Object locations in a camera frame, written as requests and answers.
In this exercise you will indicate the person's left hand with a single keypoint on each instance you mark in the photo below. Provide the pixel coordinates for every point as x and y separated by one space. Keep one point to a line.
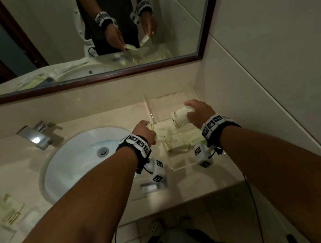
146 132

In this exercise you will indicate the person's right hand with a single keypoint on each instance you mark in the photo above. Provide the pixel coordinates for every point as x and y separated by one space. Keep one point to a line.
202 113

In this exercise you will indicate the pile of cream amenity packets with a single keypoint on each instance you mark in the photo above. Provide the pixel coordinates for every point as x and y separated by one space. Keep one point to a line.
7 208

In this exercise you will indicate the person's right forearm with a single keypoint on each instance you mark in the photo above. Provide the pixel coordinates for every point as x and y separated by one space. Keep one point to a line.
281 170

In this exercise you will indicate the person's left forearm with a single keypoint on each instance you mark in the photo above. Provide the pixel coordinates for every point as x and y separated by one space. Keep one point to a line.
86 206

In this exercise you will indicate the metal sink drain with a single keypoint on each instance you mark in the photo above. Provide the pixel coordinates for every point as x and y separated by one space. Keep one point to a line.
103 151

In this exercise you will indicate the small clear soap dish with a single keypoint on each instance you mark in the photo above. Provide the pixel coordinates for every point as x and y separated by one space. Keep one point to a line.
148 188

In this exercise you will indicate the white sink basin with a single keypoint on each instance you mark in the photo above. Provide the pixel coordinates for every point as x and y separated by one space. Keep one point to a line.
74 162

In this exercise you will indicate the white perforated slipper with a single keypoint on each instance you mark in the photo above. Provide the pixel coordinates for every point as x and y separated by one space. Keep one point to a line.
186 223
156 226

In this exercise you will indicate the wooden framed mirror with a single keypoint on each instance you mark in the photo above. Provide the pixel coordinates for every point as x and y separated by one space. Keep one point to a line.
181 19

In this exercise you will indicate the chrome faucet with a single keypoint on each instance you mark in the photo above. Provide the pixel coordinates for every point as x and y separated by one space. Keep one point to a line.
34 136

